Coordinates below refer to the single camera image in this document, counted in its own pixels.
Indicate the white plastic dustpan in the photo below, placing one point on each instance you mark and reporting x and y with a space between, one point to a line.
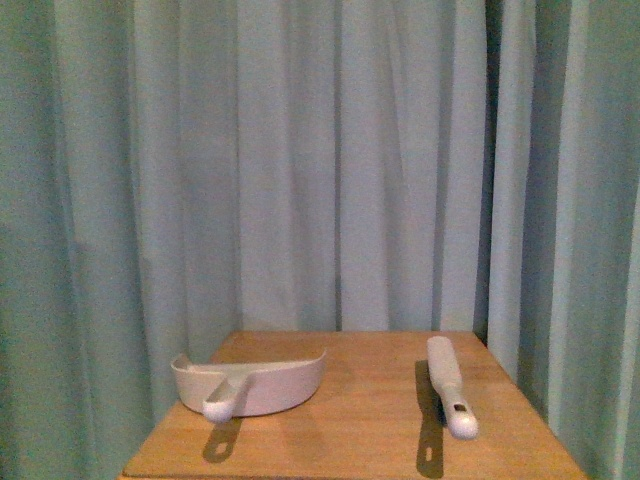
224 391

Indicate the white hand brush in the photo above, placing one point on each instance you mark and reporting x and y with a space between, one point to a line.
446 379

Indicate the teal curtain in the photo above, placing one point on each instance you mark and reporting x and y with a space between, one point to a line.
173 170

